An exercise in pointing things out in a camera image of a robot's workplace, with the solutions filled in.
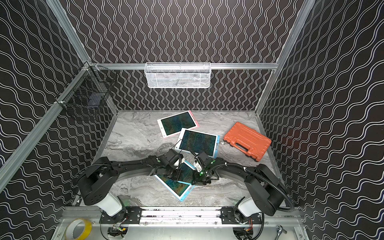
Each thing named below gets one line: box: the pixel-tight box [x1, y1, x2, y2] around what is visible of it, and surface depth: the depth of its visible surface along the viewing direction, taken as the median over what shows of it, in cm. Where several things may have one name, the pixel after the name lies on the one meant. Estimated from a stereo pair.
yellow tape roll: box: [65, 218, 92, 240], surface depth 71 cm
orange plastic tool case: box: [223, 122, 272, 162], surface depth 100 cm
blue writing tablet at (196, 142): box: [175, 128, 220, 159], surface depth 105 cm
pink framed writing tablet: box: [157, 110, 200, 139], surface depth 115 cm
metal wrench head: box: [274, 224, 288, 240], surface depth 71 cm
